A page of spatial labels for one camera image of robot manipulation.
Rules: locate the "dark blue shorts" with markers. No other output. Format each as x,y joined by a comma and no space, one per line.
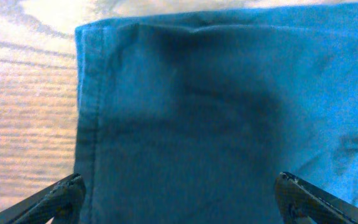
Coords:
189,118

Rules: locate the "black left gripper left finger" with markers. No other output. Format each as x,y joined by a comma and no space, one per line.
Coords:
59,203

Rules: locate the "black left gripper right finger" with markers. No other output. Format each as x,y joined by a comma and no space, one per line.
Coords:
301,202

